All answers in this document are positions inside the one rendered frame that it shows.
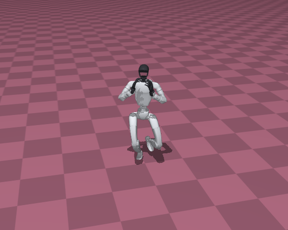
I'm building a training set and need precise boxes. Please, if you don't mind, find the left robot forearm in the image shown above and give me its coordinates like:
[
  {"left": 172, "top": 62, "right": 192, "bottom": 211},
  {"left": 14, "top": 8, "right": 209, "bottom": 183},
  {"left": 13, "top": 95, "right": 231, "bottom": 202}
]
[{"left": 152, "top": 92, "right": 167, "bottom": 102}]

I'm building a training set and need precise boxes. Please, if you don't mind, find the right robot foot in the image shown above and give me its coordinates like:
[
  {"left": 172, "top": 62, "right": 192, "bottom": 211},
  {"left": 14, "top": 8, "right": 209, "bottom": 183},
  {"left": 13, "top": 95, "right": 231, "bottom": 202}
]
[{"left": 136, "top": 151, "right": 143, "bottom": 160}]

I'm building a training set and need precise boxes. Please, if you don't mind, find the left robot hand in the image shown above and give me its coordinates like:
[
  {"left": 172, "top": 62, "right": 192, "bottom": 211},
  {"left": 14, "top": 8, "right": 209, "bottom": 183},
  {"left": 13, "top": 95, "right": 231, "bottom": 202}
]
[{"left": 145, "top": 80, "right": 155, "bottom": 96}]

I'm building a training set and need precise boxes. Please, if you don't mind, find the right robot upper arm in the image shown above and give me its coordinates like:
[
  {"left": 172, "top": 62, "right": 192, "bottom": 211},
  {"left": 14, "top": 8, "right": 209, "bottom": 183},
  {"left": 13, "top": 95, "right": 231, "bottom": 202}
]
[{"left": 119, "top": 81, "right": 135, "bottom": 101}]

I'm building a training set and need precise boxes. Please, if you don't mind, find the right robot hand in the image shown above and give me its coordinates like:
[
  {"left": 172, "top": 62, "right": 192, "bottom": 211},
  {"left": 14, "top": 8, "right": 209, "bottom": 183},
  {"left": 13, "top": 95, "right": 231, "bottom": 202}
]
[{"left": 131, "top": 78, "right": 141, "bottom": 94}]

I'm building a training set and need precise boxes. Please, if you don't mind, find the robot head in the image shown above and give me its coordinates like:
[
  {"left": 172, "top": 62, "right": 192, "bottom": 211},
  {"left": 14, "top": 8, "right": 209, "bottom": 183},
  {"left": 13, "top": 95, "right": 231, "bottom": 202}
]
[{"left": 139, "top": 64, "right": 149, "bottom": 82}]

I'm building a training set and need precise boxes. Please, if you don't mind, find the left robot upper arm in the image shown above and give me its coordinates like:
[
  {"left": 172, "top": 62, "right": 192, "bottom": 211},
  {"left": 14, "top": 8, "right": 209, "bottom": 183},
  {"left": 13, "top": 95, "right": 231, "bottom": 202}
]
[{"left": 152, "top": 82, "right": 165, "bottom": 104}]

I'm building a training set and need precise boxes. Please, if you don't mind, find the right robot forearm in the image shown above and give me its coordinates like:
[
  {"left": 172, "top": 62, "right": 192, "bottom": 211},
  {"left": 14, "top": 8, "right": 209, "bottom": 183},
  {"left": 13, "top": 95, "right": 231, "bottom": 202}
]
[{"left": 118, "top": 89, "right": 135, "bottom": 99}]

